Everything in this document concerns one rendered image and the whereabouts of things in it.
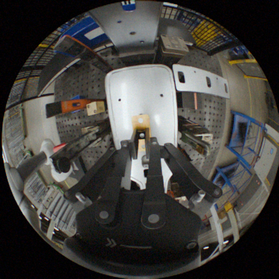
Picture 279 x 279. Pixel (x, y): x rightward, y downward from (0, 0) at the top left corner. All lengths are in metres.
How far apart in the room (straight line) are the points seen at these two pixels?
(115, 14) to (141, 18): 0.05
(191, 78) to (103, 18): 0.31
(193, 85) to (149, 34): 0.22
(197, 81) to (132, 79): 0.22
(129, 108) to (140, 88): 0.07
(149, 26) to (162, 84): 0.20
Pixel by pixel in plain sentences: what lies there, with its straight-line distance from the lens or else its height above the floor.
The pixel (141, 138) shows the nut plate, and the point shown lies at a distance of 0.20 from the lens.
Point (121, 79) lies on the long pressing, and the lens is 0.31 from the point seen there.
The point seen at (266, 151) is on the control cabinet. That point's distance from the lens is 7.87.
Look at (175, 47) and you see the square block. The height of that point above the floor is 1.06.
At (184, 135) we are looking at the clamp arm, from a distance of 0.33.
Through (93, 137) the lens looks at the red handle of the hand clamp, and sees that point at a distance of 0.28.
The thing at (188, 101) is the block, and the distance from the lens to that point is 0.34.
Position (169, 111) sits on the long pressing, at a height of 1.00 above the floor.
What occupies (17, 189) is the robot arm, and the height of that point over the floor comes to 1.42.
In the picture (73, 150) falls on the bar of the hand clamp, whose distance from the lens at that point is 0.23.
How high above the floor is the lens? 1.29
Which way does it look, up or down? 67 degrees down
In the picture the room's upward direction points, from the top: 175 degrees counter-clockwise
